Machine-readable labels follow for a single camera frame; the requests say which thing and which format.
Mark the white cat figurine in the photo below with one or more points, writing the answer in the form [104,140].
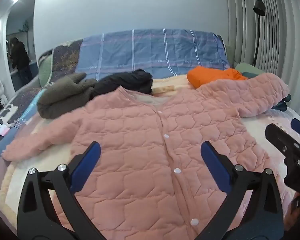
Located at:
[0,92]

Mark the peach printed blanket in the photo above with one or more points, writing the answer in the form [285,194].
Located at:
[260,125]

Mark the black floor lamp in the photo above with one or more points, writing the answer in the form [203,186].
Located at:
[259,7]

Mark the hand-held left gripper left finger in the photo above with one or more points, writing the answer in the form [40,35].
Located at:
[88,158]

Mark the orange puffer jacket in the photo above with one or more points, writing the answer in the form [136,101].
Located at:
[207,76]

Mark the dark patterned quilt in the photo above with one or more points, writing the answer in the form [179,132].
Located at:
[63,55]

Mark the small white cloth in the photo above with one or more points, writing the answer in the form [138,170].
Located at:
[0,129]

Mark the black puffer garment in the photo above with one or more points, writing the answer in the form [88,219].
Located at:
[125,81]

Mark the cat print bed sheet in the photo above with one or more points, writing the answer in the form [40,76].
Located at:
[15,110]

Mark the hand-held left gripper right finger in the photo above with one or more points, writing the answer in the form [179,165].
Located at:
[213,160]

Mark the olive fleece garment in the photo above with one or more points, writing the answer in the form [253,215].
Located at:
[60,97]

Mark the blue plaid quilt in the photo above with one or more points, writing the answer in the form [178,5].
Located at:
[140,50]

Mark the pink quilted jacket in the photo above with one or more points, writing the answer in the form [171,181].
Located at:
[140,130]

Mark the grey pleated curtain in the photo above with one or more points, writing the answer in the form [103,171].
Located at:
[277,42]

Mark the green pillow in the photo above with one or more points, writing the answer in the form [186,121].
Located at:
[247,67]

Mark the teal satin garment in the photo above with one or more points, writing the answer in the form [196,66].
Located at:
[281,105]

